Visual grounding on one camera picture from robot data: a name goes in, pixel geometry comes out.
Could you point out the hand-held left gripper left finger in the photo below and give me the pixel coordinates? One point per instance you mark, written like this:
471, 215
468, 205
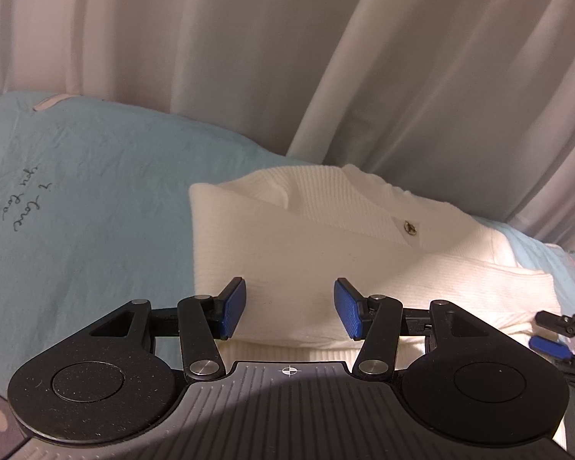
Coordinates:
234, 307

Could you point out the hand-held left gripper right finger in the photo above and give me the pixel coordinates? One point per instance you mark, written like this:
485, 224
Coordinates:
347, 307

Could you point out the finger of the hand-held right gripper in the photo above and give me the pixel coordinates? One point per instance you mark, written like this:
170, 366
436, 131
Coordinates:
548, 346
563, 321

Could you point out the white ribbed knit sweater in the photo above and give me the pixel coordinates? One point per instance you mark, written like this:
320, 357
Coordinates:
316, 249

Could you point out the light blue mushroom print bedsheet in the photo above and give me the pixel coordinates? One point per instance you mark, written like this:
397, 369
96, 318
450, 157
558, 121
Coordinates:
100, 191

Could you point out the cream pleated curtain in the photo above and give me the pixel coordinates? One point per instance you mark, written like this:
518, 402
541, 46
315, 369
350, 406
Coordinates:
287, 57

